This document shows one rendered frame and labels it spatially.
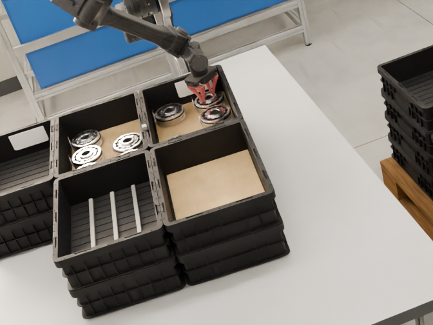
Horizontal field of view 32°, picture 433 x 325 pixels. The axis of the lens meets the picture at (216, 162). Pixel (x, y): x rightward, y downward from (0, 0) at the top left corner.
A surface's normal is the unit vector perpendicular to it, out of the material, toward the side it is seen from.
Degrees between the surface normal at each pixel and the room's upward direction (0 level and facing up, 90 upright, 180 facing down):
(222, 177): 0
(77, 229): 0
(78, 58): 90
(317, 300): 0
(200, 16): 90
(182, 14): 90
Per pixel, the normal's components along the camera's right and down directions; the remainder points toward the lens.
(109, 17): 0.59, 0.62
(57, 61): 0.25, 0.49
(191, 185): -0.26, -0.80
